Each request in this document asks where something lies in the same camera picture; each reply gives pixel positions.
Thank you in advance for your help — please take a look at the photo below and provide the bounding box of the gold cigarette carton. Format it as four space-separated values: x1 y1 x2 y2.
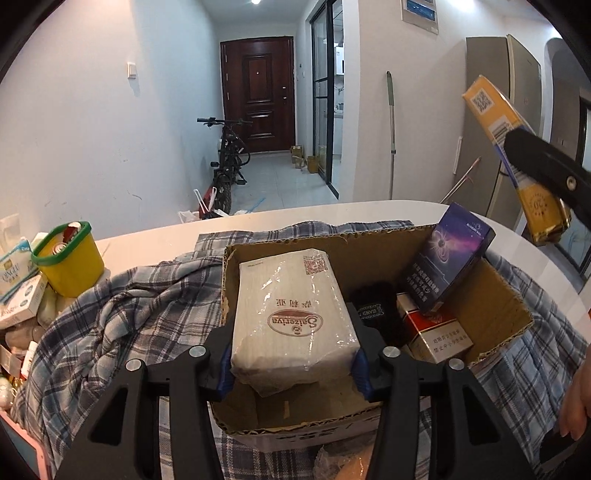
463 75 571 245

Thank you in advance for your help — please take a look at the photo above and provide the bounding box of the red white cigarette carton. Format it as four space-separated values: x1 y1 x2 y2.
397 293 473 364

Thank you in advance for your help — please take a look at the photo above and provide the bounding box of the dark blue cigarette carton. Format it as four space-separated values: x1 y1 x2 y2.
405 203 496 313

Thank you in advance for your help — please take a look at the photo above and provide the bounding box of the black plush toy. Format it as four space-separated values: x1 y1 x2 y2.
349 281 407 348

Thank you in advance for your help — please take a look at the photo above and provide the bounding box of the white tissue pack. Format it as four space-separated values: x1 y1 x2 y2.
230 249 360 397

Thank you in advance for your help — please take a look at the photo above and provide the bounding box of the person's right hand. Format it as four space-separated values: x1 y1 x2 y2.
558 346 591 441

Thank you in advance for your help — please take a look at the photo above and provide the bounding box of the pink framed tablet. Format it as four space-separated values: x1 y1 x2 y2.
1 411 51 480

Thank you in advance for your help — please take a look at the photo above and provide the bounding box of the broom with red stick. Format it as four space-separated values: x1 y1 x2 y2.
440 157 481 204

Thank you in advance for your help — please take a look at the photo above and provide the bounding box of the beige sponge in bag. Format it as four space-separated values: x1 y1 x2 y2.
312 444 374 480

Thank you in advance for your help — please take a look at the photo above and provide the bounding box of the gold refrigerator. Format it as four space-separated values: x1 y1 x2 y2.
450 35 542 229

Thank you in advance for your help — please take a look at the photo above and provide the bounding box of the blue plaid cloth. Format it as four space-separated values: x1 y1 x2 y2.
11 220 588 470

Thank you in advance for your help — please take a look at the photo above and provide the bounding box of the flat white boxes stack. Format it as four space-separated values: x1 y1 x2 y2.
0 274 47 331

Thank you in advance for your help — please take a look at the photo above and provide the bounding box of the yellow bin with green rim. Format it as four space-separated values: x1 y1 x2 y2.
32 221 104 298

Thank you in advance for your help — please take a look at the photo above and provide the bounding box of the cardboard box with pretzel print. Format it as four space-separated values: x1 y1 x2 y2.
211 222 533 453

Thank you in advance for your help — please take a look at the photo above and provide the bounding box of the tissue box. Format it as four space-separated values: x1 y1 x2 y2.
0 214 38 303

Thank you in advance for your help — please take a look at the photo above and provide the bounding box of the black framed glass door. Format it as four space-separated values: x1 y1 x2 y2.
310 1 344 199

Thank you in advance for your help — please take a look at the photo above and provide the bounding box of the black bicycle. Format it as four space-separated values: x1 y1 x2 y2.
197 117 252 217

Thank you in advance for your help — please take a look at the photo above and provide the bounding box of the dark red entrance door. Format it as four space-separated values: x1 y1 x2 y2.
221 36 296 153

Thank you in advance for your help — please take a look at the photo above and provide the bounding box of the mop with grey handle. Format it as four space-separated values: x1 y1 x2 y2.
386 71 397 200

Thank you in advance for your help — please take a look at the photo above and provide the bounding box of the electrical panel on wall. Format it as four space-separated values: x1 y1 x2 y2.
401 0 439 35

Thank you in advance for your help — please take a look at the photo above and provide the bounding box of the wall light switch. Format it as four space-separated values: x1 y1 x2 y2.
126 62 137 80

